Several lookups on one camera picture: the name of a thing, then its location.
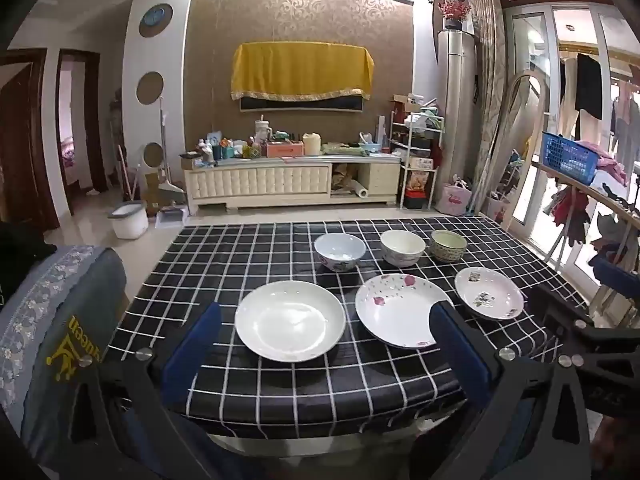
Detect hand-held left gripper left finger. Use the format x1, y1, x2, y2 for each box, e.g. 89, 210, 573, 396
50, 302, 223, 480

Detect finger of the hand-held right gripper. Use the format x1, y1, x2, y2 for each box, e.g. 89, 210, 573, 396
594, 255, 640, 286
531, 284, 640, 361

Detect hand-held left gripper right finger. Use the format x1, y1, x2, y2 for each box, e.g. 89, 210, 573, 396
429, 301, 601, 480

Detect small floral plate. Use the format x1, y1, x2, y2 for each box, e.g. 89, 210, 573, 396
454, 266, 525, 321

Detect white plate with pink petals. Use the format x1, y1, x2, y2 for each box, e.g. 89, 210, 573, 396
355, 273, 455, 350

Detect plain white plate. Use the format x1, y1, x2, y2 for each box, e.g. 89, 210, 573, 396
235, 281, 347, 362

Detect green patterned bowl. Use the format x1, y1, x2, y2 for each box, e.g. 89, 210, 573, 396
431, 230, 468, 263

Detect plain white bowl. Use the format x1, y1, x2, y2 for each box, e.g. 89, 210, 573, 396
380, 230, 427, 267

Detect pale blue floral bowl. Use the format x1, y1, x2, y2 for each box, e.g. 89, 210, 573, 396
314, 233, 367, 273

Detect clothes on drying rack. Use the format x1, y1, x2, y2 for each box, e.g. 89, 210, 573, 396
550, 185, 607, 247

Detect pink clothes pile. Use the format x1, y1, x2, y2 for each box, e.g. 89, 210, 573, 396
580, 141, 629, 187

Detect black checked tablecloth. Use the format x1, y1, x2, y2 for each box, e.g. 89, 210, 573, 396
107, 215, 588, 436

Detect blue plastic basket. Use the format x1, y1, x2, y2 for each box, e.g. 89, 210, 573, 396
541, 131, 600, 186

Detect chair with grey floral cover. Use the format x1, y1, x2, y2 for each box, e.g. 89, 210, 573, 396
0, 244, 128, 471

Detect white bucket with grey rim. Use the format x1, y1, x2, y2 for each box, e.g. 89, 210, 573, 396
107, 201, 149, 240

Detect grey dustpan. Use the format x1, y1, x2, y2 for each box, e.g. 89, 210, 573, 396
155, 180, 189, 228

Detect pink flamingo bag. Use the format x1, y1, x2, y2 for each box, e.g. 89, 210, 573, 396
435, 177, 473, 216

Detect hanging black garment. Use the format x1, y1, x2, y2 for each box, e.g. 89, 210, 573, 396
575, 53, 604, 121

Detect cream padded television cabinet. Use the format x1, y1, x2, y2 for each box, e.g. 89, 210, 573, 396
182, 152, 402, 213

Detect white metal shelf rack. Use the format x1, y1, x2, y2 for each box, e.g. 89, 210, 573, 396
387, 94, 446, 210

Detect silver standing air conditioner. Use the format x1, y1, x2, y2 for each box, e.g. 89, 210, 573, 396
439, 29, 478, 186

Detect pink box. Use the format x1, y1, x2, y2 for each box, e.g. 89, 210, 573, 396
266, 141, 305, 158

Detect dark wooden door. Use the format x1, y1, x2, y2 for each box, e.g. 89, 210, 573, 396
0, 50, 61, 231

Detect black television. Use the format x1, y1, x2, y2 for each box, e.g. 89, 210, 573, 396
239, 87, 365, 112

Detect vase of red flowers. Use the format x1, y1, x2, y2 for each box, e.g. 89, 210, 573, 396
438, 0, 472, 31

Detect yellow fringed cover cloth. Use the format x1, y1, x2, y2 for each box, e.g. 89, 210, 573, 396
231, 42, 375, 102

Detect wooden rail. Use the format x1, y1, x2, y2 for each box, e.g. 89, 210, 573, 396
531, 160, 640, 223

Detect broom with wooden handle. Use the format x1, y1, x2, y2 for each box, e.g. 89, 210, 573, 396
117, 145, 137, 202

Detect dark wooden door frame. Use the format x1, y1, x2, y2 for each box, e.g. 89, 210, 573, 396
55, 49, 108, 216

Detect round brown wall disc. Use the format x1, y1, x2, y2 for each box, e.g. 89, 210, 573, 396
136, 71, 165, 106

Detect round blue wall disc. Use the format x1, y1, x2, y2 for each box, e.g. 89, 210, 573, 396
139, 3, 174, 38

